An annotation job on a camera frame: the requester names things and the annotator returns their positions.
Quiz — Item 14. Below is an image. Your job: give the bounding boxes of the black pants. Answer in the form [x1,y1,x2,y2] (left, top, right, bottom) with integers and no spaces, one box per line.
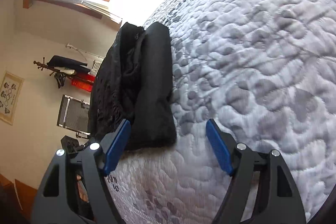
[88,22,177,150]

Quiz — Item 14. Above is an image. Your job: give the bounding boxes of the grey quilted floral bedspread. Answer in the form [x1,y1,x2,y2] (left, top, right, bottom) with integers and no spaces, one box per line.
[106,0,335,223]

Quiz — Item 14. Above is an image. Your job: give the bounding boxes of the red bag on rack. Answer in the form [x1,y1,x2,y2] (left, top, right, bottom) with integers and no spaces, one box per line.
[71,73,95,92]

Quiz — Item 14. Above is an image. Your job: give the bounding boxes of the black garment on rack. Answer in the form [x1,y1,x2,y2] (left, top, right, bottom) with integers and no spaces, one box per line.
[47,55,90,74]

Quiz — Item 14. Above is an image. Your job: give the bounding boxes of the black mesh folding chair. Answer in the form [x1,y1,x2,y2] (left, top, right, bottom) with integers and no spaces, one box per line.
[56,94,91,139]

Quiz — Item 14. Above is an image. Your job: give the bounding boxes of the wooden coat rack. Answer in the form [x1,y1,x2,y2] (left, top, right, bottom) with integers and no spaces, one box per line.
[33,59,77,80]

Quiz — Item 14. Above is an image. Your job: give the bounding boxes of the framed wall picture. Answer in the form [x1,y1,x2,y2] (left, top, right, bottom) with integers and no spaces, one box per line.
[0,71,24,125]

